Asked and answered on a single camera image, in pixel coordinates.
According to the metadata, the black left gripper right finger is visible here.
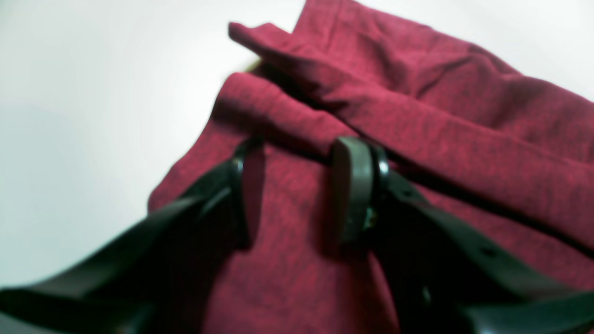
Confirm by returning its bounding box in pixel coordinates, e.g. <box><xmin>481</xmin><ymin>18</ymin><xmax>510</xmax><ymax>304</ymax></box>
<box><xmin>331</xmin><ymin>136</ymin><xmax>593</xmax><ymax>334</ymax></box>

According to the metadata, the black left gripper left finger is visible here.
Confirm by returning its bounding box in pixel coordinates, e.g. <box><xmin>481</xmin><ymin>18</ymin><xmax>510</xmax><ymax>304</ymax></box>
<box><xmin>1</xmin><ymin>137</ymin><xmax>265</xmax><ymax>334</ymax></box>

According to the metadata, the maroon t-shirt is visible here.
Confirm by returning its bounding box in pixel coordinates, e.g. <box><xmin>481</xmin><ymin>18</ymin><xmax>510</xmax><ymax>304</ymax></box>
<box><xmin>148</xmin><ymin>0</ymin><xmax>593</xmax><ymax>334</ymax></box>

